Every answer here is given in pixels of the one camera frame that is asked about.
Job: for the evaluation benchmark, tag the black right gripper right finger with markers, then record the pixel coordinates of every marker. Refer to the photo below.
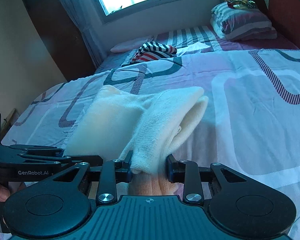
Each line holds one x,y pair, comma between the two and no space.
178,171

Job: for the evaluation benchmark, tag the pink flat pillow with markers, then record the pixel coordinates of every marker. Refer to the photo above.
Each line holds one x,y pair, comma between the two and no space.
131,44

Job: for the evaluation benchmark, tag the striped folded pillow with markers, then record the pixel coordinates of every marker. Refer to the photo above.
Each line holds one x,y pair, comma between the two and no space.
241,24

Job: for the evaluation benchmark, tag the gold red patterned cloth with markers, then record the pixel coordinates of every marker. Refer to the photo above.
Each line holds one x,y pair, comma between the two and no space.
241,4

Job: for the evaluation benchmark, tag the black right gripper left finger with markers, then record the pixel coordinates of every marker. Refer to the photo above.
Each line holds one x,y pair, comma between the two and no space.
118,169

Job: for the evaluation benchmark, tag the dark brown wooden wardrobe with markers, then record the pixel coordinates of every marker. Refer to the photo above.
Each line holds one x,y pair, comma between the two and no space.
61,37

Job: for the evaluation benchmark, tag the grey sheer curtain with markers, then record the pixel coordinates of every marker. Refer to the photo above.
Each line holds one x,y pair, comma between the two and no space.
83,13

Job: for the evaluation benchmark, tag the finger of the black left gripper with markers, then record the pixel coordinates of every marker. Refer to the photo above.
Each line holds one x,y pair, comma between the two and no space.
32,160
38,150

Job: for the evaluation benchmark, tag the cream knit sweater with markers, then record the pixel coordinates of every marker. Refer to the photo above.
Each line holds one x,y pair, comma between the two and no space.
150,126

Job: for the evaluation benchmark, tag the striped red white black garment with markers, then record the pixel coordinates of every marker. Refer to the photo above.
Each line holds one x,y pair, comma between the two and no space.
153,51

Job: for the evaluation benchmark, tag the patterned pink white bedspread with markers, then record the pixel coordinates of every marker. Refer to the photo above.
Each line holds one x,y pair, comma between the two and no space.
252,121

